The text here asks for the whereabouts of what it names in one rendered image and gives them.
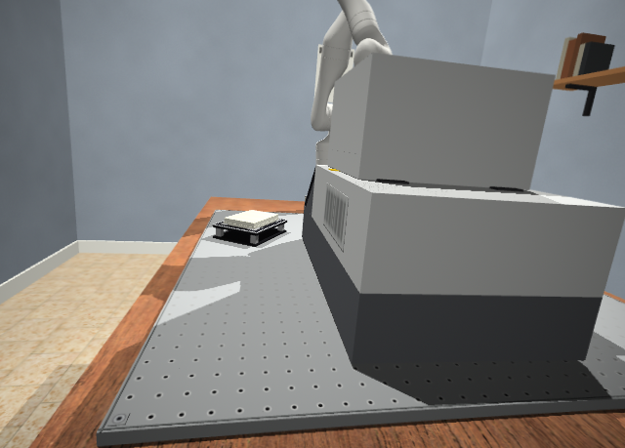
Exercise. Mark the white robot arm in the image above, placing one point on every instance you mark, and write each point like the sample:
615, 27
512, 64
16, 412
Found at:
357, 23

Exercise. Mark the cream rectangular well plate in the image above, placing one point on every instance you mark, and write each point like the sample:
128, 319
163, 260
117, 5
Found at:
251, 219

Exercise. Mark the black rectangular frame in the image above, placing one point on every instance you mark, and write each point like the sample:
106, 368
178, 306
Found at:
249, 236

